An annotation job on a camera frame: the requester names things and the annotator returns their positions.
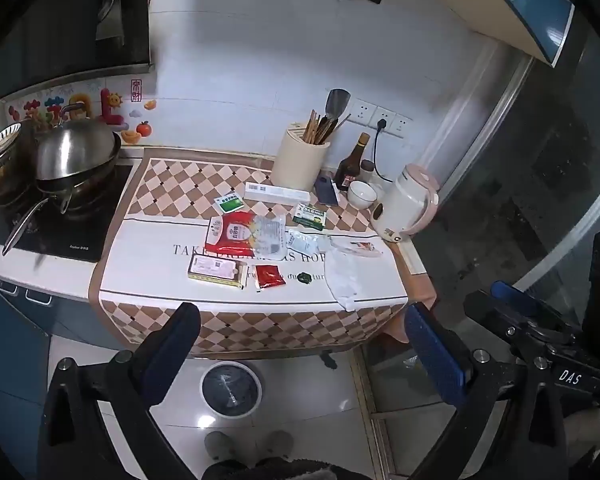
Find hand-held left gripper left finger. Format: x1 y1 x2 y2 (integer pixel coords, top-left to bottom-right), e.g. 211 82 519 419
37 301 202 480

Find white plastic bag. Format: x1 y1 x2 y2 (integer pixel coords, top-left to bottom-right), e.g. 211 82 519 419
324 250 363 311

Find cream utensil holder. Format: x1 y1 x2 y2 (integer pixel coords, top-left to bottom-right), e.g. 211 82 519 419
270 121 332 192

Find blue wall cabinet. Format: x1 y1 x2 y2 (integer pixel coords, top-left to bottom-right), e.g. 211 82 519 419
462 0 576 66

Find steel wok lid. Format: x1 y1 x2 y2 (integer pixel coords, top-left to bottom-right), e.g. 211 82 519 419
34 105 122 181

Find colourful wall stickers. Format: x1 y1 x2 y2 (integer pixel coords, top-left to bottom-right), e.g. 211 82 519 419
7 87 158 143

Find bundle of wooden chopsticks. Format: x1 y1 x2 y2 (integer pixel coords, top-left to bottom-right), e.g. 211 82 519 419
302 107 353 146

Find checkered tablecloth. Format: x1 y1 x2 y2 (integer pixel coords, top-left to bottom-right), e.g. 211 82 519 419
87 146 438 358

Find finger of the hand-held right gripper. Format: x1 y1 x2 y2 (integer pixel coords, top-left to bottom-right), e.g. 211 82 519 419
491 281 576 331
462 290 581 366

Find black plug with cable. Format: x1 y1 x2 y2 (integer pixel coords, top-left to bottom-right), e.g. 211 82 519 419
372 119 396 181

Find red and clear plastic bag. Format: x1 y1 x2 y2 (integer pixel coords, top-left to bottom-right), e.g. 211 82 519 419
204 211 287 262

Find long white carton box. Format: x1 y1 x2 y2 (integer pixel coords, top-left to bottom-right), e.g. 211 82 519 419
244 182 311 206

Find yellow carton box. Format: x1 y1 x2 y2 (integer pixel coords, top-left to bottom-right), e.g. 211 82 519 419
186 253 248 290

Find white and pink kettle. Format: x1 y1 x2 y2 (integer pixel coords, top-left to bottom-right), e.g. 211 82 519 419
370 163 441 243

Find black induction cooktop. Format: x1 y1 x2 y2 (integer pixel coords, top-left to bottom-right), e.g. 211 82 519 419
0 162 135 263

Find grey slipper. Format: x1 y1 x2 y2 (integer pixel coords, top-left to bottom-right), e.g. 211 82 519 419
260 430 294 461
204 431 241 461

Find black range hood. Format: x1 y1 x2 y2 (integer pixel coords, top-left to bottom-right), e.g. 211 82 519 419
0 0 153 101

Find dark sauce bottle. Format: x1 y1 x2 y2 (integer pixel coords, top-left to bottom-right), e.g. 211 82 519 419
335 132 372 191

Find glass pot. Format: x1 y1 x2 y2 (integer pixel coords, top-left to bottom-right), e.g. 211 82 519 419
0 122 37 206

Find green medicine box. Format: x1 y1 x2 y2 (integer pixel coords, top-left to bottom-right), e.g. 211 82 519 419
292 202 328 231

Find red sauce packet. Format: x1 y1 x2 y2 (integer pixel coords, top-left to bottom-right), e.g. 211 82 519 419
254 265 286 290

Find frying pan with handle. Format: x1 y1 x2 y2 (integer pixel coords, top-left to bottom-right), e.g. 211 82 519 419
2 160 118 256

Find round white trash bin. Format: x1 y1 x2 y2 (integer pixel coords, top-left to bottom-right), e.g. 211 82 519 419
200 361 263 418

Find striped bowl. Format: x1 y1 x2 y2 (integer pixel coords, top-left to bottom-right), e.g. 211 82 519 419
0 127 23 158

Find white bowl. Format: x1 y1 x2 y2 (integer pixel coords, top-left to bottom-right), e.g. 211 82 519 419
348 180 376 210

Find metal spatula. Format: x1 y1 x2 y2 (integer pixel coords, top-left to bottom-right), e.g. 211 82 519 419
325 88 352 133

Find person's dark fuzzy clothing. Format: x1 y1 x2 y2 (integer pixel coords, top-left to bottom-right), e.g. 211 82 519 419
215 452 371 480

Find white wrapper with red print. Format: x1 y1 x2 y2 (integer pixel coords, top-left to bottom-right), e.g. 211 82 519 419
325 237 385 258

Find small green and white box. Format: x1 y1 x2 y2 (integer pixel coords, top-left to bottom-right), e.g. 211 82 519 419
213 194 245 215

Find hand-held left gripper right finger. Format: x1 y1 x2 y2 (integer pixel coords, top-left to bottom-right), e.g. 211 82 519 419
404 304 568 480

